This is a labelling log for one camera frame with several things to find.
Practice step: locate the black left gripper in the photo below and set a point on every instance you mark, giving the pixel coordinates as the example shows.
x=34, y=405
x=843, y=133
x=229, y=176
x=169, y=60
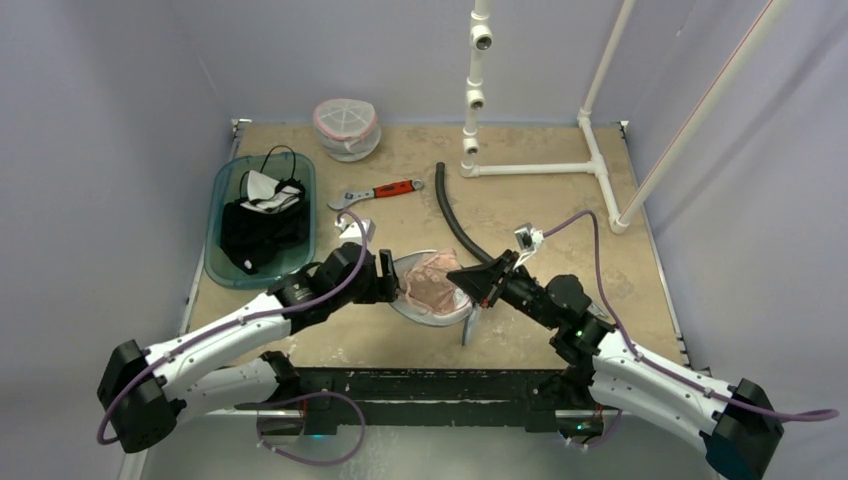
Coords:
x=382, y=288

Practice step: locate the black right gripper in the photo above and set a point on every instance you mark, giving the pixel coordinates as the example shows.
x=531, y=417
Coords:
x=495, y=279

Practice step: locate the pink lace bra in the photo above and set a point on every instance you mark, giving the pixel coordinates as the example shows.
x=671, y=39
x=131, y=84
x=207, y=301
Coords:
x=426, y=288

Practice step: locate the white mesh laundry bag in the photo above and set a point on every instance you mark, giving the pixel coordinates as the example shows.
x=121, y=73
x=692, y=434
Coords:
x=467, y=316

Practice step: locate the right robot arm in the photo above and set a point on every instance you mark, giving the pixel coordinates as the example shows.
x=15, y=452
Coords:
x=730, y=423

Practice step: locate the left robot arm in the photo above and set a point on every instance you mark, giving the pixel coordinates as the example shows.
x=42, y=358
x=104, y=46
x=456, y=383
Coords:
x=146, y=392

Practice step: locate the black bra in bin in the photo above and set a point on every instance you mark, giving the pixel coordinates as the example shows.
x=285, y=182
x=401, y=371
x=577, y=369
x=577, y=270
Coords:
x=271, y=212

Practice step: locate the pink trimmed mesh laundry bag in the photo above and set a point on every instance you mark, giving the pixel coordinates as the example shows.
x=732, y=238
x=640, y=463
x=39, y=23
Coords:
x=347, y=129

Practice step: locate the teal plastic bin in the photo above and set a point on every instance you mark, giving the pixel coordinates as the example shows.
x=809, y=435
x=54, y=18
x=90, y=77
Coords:
x=218, y=267

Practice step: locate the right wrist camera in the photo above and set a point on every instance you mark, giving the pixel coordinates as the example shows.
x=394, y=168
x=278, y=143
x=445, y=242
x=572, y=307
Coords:
x=529, y=240

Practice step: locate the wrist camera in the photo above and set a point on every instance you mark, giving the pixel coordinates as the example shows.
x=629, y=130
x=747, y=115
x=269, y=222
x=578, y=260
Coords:
x=529, y=240
x=352, y=232

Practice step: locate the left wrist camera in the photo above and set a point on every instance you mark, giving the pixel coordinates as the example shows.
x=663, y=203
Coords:
x=352, y=232

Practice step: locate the red handled adjustable wrench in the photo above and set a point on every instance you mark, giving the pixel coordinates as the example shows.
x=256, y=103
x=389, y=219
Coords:
x=349, y=198

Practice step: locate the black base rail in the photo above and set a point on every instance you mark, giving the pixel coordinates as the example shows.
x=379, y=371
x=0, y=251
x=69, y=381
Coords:
x=536, y=400

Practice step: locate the white PVC pipe frame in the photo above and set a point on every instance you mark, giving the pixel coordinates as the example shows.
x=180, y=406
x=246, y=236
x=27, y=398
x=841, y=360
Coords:
x=619, y=219

